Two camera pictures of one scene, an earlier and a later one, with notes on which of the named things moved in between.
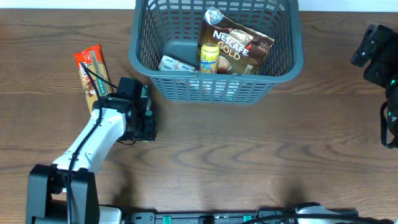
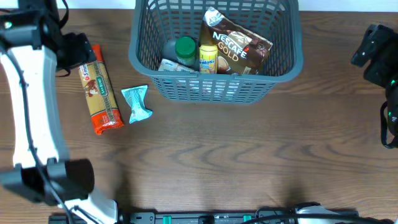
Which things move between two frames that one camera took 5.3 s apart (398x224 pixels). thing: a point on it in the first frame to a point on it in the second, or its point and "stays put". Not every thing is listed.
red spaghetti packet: (96, 78) stays put
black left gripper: (149, 125) to (79, 50)
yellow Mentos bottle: (209, 56) stays put
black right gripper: (374, 50) stays put
